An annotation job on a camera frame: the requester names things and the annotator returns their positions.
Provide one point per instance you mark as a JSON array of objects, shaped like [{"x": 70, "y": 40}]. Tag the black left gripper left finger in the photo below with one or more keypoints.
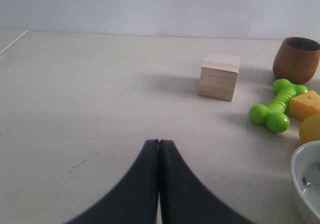
[{"x": 134, "y": 199}]

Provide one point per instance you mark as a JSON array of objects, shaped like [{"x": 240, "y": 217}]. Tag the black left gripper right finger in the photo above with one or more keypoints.
[{"x": 184, "y": 199}]

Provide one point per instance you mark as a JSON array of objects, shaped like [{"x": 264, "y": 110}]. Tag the green toy bone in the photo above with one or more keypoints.
[{"x": 273, "y": 115}]

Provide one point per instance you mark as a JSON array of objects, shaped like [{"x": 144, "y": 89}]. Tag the white ceramic bowl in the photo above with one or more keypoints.
[{"x": 304, "y": 172}]

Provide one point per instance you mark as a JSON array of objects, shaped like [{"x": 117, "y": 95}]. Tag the light wooden cube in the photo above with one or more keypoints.
[{"x": 218, "y": 77}]

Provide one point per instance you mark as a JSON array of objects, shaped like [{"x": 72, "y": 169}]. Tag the yellow toy lemon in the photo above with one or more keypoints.
[{"x": 310, "y": 129}]

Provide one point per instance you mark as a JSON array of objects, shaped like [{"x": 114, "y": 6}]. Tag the orange toy cheese wedge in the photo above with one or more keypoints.
[{"x": 304, "y": 105}]

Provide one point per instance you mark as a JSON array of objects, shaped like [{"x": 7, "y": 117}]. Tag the brown wooden cup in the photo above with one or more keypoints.
[{"x": 296, "y": 60}]

